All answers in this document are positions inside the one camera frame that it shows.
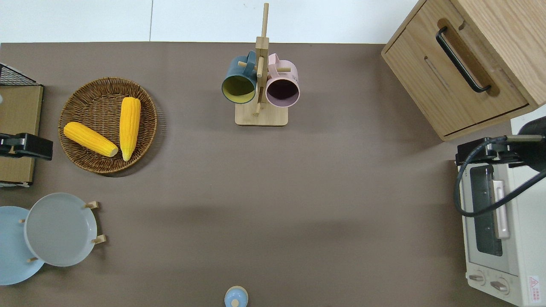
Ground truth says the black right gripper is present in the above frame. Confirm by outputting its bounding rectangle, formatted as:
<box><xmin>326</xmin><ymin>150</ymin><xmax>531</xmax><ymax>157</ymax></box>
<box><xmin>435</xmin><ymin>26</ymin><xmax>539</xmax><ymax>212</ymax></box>
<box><xmin>456</xmin><ymin>138</ymin><xmax>523</xmax><ymax>167</ymax></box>

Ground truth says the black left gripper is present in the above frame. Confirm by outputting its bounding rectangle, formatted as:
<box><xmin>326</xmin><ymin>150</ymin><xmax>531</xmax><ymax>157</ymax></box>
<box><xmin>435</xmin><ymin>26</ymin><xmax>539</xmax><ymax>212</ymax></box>
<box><xmin>0</xmin><ymin>133</ymin><xmax>54</xmax><ymax>161</ymax></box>

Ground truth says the pink mug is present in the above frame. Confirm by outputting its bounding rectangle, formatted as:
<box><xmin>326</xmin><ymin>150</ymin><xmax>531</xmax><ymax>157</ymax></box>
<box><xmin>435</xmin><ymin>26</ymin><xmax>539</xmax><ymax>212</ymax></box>
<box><xmin>265</xmin><ymin>53</ymin><xmax>300</xmax><ymax>107</ymax></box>

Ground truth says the yellow corn cob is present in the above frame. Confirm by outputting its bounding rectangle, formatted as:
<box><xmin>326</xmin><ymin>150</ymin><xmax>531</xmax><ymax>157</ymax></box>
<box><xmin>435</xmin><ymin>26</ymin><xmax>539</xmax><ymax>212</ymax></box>
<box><xmin>119</xmin><ymin>97</ymin><xmax>142</xmax><ymax>162</ymax></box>
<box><xmin>64</xmin><ymin>122</ymin><xmax>119</xmax><ymax>158</ymax></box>

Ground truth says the round wicker basket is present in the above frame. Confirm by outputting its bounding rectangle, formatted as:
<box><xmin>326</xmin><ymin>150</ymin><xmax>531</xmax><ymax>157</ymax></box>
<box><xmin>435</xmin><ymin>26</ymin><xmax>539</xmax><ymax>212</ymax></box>
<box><xmin>58</xmin><ymin>77</ymin><xmax>158</xmax><ymax>174</ymax></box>

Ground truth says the wooden plate rack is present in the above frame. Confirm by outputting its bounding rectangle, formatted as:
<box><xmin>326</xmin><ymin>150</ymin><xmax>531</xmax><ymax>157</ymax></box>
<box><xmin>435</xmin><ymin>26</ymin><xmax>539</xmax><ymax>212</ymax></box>
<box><xmin>19</xmin><ymin>201</ymin><xmax>107</xmax><ymax>263</ymax></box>

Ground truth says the grey plate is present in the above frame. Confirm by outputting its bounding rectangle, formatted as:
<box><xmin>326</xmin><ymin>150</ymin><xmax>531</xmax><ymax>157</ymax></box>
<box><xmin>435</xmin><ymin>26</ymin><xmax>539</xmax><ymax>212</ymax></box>
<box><xmin>24</xmin><ymin>193</ymin><xmax>98</xmax><ymax>267</ymax></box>

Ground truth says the light blue plate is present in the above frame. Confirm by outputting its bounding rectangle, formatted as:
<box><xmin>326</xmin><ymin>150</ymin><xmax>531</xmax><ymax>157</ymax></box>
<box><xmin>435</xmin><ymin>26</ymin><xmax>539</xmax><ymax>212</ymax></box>
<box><xmin>0</xmin><ymin>206</ymin><xmax>45</xmax><ymax>286</ymax></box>

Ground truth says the cream toaster oven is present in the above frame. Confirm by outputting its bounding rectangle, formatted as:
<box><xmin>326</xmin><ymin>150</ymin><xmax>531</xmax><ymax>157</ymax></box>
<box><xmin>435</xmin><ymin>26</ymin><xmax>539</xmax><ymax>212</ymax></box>
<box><xmin>457</xmin><ymin>161</ymin><xmax>546</xmax><ymax>307</ymax></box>

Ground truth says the brown table mat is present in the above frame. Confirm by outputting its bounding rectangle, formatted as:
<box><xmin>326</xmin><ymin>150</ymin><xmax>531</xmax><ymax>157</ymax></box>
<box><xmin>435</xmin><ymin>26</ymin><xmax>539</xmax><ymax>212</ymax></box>
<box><xmin>0</xmin><ymin>42</ymin><xmax>519</xmax><ymax>307</ymax></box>

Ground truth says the dark teal mug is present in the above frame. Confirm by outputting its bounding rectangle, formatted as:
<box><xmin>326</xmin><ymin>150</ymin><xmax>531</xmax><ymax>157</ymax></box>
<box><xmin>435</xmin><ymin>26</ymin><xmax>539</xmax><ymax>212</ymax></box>
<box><xmin>221</xmin><ymin>51</ymin><xmax>258</xmax><ymax>104</ymax></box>

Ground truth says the wooden mug tree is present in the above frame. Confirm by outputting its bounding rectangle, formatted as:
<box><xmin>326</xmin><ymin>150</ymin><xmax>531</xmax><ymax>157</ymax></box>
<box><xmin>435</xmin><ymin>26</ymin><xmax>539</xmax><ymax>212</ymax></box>
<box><xmin>235</xmin><ymin>3</ymin><xmax>289</xmax><ymax>127</ymax></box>

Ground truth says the blue desk bell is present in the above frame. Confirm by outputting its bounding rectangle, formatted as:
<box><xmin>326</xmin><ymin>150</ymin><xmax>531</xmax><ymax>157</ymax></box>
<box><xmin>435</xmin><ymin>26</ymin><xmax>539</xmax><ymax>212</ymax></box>
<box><xmin>224</xmin><ymin>286</ymin><xmax>249</xmax><ymax>307</ymax></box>

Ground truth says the wire basket with wooden shelf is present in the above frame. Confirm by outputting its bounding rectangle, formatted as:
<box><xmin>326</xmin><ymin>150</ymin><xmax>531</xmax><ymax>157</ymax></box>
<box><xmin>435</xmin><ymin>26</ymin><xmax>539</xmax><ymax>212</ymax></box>
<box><xmin>0</xmin><ymin>63</ymin><xmax>44</xmax><ymax>188</ymax></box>

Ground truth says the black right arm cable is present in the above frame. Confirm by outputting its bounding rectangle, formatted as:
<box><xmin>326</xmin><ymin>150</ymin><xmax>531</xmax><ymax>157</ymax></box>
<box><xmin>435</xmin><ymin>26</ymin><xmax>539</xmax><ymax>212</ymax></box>
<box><xmin>453</xmin><ymin>134</ymin><xmax>546</xmax><ymax>218</ymax></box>

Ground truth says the wooden cabinet with black handle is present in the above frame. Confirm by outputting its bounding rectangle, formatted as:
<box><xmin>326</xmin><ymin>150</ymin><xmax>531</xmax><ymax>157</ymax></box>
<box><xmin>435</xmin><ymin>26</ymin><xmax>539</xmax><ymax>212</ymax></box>
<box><xmin>381</xmin><ymin>0</ymin><xmax>546</xmax><ymax>142</ymax></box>

